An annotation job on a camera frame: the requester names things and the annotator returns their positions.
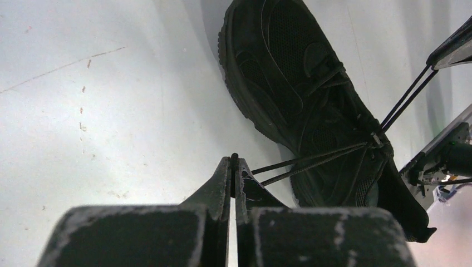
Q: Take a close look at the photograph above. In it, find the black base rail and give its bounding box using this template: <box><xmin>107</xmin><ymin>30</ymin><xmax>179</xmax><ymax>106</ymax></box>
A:
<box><xmin>400</xmin><ymin>106</ymin><xmax>471</xmax><ymax>209</ymax></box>

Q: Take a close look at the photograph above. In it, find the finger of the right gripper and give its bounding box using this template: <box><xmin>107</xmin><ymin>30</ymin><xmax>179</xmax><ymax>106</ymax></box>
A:
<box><xmin>426</xmin><ymin>17</ymin><xmax>471</xmax><ymax>70</ymax></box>

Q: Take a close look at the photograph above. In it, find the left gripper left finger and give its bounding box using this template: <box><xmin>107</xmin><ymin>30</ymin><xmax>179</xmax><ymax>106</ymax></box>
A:
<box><xmin>38</xmin><ymin>157</ymin><xmax>232</xmax><ymax>266</ymax></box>

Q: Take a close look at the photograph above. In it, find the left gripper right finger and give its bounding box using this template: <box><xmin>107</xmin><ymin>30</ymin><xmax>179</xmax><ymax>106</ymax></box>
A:
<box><xmin>234</xmin><ymin>158</ymin><xmax>416</xmax><ymax>266</ymax></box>

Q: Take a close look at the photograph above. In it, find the black shoelace end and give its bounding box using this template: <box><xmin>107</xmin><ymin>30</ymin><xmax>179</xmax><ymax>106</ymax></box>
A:
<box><xmin>377</xmin><ymin>65</ymin><xmax>439</xmax><ymax>135</ymax></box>
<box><xmin>251</xmin><ymin>142</ymin><xmax>370</xmax><ymax>188</ymax></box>

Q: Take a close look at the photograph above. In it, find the black shoe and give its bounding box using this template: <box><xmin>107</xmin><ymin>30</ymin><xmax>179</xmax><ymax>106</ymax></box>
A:
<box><xmin>218</xmin><ymin>1</ymin><xmax>435</xmax><ymax>243</ymax></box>

